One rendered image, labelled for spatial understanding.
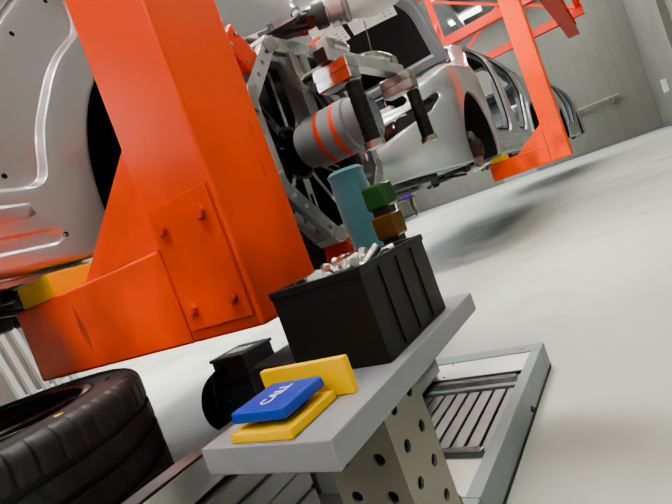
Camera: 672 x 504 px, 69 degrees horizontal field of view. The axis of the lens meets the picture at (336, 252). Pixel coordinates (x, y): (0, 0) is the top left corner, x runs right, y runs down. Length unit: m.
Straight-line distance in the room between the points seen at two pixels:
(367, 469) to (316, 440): 0.18
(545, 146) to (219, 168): 4.18
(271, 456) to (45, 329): 0.78
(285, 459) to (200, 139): 0.45
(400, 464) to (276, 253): 0.36
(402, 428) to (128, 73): 0.62
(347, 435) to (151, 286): 0.50
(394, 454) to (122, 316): 0.56
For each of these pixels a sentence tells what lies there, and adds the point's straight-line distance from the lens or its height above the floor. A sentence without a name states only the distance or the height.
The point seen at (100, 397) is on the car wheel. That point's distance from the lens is 0.83.
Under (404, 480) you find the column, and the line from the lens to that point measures 0.61.
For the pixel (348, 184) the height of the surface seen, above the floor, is 0.70.
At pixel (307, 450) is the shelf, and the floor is 0.44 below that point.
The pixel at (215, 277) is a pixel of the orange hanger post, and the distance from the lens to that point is 0.75.
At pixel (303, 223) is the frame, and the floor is 0.65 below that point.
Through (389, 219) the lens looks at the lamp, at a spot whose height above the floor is 0.60.
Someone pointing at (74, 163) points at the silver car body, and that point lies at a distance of 1.26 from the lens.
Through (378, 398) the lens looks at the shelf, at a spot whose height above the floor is 0.44.
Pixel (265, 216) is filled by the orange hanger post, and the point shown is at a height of 0.67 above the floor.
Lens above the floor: 0.61
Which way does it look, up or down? 2 degrees down
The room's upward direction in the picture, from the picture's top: 20 degrees counter-clockwise
